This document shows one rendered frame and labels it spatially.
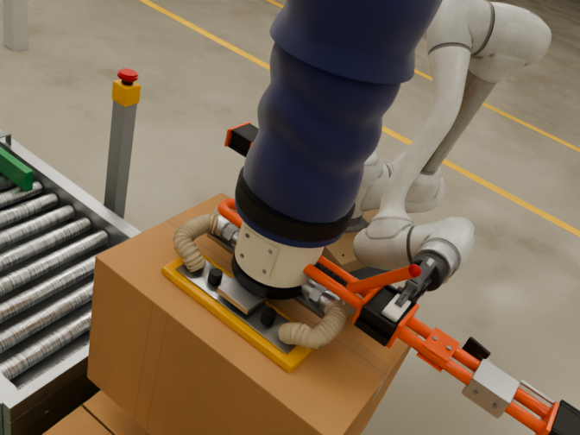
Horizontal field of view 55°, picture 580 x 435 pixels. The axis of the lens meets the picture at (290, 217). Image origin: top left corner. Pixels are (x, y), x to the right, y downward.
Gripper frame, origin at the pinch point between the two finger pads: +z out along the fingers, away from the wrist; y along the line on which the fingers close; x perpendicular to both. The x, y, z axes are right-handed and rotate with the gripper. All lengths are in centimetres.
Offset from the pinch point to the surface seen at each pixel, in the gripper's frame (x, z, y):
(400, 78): 15.1, 1.8, -40.9
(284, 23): 33, 9, -43
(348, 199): 15.8, 1.2, -17.5
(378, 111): 16.4, 1.9, -34.6
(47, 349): 76, 15, 66
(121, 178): 119, -49, 58
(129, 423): 43, 15, 66
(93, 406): 53, 18, 66
